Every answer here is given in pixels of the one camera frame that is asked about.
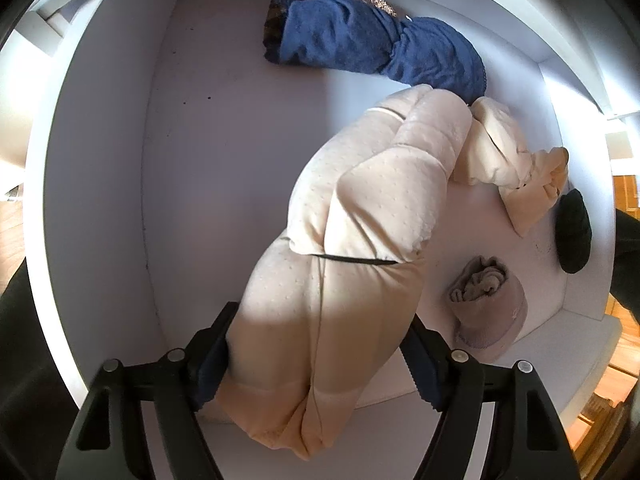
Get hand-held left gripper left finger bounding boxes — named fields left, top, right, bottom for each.
left=55, top=301, right=242, bottom=480

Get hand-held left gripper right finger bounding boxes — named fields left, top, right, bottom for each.
left=401, top=311, right=584, bottom=480

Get beige padded garment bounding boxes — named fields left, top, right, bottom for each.
left=197, top=84, right=473, bottom=462

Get black sock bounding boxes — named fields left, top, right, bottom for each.
left=556, top=188, right=593, bottom=274

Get white drawer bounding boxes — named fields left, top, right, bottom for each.
left=25, top=0, right=640, bottom=480

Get cream knotted garment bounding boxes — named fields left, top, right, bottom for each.
left=452, top=96, right=570, bottom=238

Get taupe rolled sock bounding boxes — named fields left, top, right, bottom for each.
left=446, top=255, right=529, bottom=363

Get person's black pants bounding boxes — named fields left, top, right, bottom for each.
left=612, top=207, right=640, bottom=326

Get navy blue garment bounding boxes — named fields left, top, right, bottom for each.
left=277, top=0, right=487, bottom=102

